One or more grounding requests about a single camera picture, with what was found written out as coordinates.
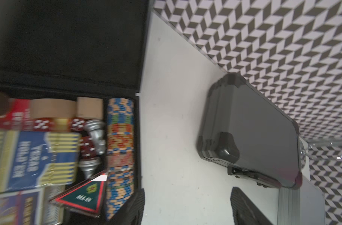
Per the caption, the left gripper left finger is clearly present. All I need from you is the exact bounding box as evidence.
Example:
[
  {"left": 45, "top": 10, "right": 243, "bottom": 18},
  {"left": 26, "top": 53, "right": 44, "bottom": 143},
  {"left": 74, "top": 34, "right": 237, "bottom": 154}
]
[{"left": 106, "top": 188, "right": 145, "bottom": 225}]

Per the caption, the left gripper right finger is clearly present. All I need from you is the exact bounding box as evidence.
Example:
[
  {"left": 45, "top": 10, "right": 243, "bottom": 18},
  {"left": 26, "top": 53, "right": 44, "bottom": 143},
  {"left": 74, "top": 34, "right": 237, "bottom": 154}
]
[{"left": 230, "top": 187, "right": 272, "bottom": 225}]

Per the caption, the black poker case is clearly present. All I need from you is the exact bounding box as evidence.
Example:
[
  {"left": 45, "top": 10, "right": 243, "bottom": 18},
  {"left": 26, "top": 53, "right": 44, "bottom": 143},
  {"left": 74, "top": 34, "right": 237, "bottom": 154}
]
[
  {"left": 196, "top": 73, "right": 303, "bottom": 189},
  {"left": 0, "top": 1, "right": 151, "bottom": 225}
]

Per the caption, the silver aluminium poker case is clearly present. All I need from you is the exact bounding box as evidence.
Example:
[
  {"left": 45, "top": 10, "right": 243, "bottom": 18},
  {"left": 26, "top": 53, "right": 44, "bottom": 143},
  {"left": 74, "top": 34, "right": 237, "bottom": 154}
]
[{"left": 277, "top": 177, "right": 326, "bottom": 225}]

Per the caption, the green all in triangle marker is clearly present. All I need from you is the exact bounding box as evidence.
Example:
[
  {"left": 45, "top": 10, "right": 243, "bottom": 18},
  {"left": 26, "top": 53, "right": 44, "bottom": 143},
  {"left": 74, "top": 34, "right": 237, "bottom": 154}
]
[{"left": 50, "top": 172, "right": 107, "bottom": 218}]

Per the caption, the blue yellow card deck box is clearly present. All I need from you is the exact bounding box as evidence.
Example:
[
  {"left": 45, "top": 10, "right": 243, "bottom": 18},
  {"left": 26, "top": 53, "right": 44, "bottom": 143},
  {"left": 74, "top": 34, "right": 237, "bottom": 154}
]
[{"left": 0, "top": 129, "right": 82, "bottom": 193}]

